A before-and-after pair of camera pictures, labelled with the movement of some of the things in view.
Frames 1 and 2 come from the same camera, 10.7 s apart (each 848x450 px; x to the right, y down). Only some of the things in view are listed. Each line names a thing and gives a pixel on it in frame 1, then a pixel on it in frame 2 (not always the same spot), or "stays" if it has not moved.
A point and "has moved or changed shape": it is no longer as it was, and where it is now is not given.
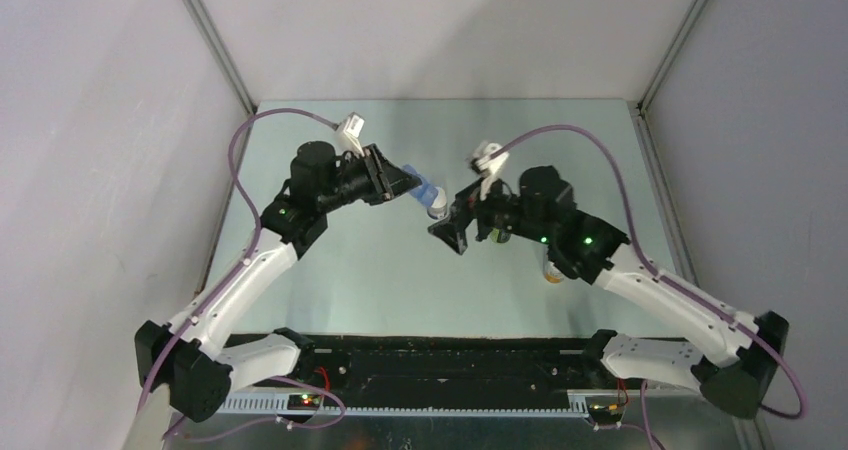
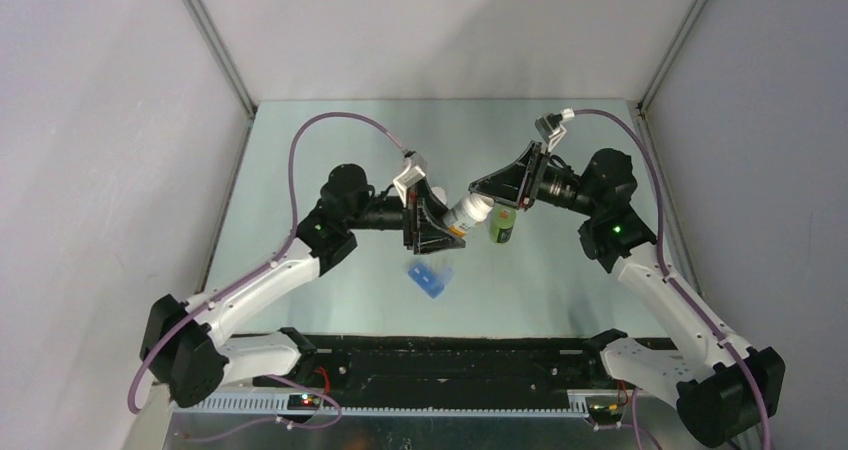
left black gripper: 386,180 to 424,236
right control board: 606,412 stays
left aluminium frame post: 197,8 stays
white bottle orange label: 551,273 has moved or changed shape
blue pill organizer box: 424,194 has moved or changed shape
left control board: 303,401 stays
